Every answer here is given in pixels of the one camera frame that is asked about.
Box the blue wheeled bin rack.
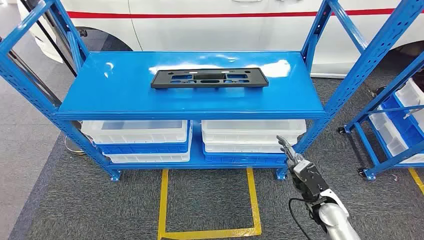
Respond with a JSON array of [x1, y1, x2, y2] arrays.
[[337, 49, 424, 181]]

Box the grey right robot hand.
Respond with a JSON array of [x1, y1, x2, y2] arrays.
[[276, 135, 304, 170]]

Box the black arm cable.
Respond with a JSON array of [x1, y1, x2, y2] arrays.
[[288, 197, 313, 240]]

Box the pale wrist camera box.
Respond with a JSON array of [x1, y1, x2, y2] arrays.
[[293, 160, 312, 176]]

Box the thin black barrier rod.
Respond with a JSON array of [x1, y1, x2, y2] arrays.
[[19, 0, 78, 77]]

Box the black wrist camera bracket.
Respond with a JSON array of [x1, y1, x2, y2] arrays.
[[290, 165, 330, 204]]

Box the clear white plastic bin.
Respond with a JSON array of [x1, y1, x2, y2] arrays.
[[81, 120, 190, 145]]

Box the yellow floor tape square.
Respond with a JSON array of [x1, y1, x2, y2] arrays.
[[157, 167, 263, 240], [408, 167, 424, 196]]

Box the white car with red stripe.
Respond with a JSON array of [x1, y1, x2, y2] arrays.
[[16, 0, 424, 79]]

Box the blue metal shelf rack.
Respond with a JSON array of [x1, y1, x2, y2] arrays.
[[0, 0, 424, 182]]

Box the black plastic plate bracket part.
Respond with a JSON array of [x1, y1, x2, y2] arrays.
[[150, 67, 270, 90]]

